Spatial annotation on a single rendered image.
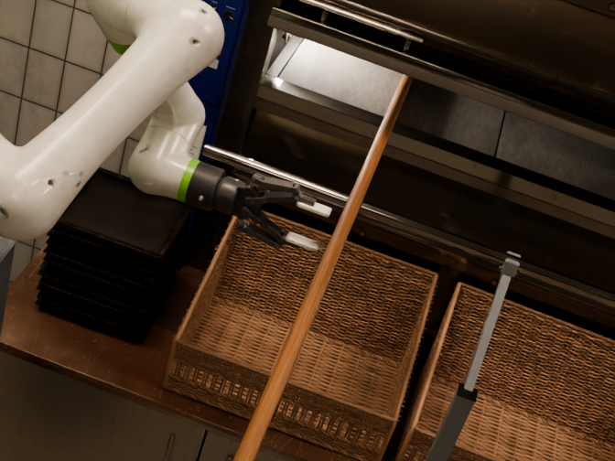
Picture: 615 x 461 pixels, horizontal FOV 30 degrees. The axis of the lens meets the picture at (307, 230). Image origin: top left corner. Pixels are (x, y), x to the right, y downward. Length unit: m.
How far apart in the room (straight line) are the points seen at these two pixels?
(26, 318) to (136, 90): 1.12
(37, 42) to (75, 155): 1.22
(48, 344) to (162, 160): 0.69
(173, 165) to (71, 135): 0.52
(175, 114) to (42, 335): 0.76
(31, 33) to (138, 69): 1.16
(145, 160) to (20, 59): 0.83
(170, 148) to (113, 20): 0.40
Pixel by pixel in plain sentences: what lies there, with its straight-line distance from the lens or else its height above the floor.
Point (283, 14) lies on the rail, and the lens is 2.63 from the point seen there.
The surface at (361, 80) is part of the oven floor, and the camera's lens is 3.04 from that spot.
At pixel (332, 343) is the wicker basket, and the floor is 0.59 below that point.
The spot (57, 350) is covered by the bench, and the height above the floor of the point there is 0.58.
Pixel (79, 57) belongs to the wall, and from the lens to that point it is 3.01.
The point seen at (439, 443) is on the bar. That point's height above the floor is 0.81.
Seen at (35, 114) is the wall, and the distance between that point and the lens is 3.14.
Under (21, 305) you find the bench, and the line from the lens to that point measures 2.94.
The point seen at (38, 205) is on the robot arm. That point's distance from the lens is 1.82.
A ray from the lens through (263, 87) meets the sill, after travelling 2.87.
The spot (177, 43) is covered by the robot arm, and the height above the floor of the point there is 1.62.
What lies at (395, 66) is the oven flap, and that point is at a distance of 2.61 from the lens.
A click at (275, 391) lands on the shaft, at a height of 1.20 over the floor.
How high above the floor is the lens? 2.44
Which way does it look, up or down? 32 degrees down
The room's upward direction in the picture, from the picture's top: 18 degrees clockwise
